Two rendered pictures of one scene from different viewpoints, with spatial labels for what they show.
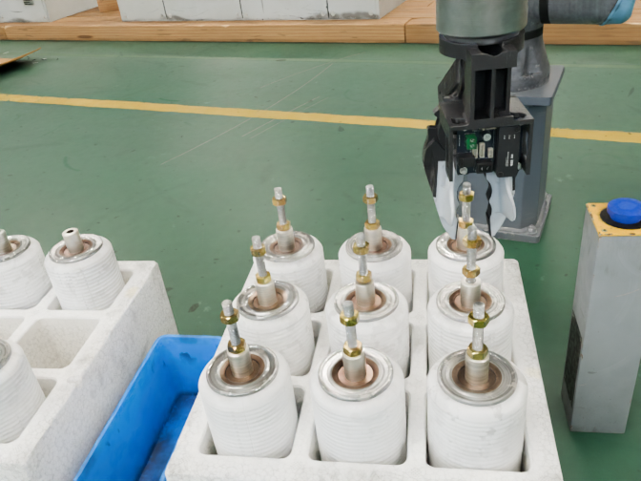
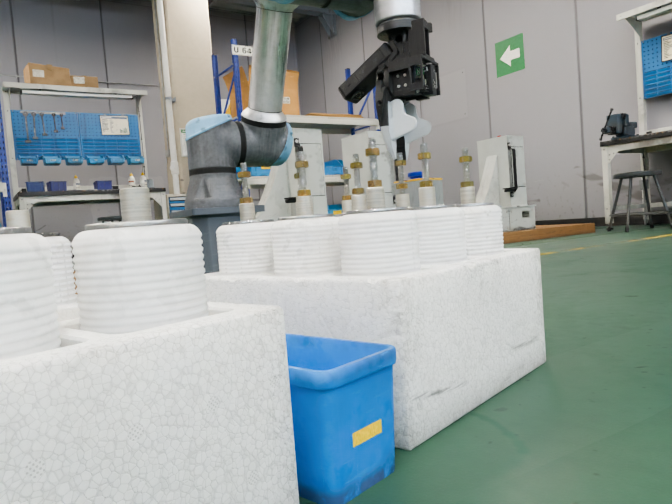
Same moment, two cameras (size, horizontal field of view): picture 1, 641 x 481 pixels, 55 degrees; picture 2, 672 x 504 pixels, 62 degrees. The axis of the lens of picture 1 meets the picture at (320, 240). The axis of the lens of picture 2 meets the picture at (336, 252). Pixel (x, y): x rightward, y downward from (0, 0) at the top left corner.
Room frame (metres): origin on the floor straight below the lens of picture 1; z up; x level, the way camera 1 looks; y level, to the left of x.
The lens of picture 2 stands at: (0.21, 0.72, 0.24)
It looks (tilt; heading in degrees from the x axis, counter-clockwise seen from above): 3 degrees down; 298
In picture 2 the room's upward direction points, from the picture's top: 4 degrees counter-clockwise
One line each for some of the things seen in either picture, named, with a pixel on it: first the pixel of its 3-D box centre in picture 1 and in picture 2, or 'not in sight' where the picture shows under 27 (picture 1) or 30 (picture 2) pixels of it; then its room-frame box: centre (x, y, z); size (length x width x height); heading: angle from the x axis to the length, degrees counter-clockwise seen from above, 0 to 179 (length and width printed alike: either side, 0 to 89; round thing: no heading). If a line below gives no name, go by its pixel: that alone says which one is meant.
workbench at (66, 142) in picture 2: not in sight; (88, 175); (5.30, -3.34, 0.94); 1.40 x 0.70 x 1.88; 61
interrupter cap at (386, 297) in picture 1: (365, 301); not in sight; (0.57, -0.04, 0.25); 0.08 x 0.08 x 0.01
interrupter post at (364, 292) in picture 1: (364, 292); (359, 206); (0.57, -0.04, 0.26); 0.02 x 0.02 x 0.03
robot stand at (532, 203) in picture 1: (503, 151); (221, 268); (1.14, -0.39, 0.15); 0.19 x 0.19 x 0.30; 61
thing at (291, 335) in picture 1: (279, 357); (311, 285); (0.60, 0.07, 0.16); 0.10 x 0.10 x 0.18
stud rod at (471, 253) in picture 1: (471, 257); (401, 175); (0.55, -0.16, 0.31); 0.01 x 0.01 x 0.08
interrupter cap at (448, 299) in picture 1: (470, 302); not in sight; (0.55, -0.16, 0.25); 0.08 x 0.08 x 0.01
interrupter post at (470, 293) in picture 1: (470, 292); (403, 204); (0.55, -0.16, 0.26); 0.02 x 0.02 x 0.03
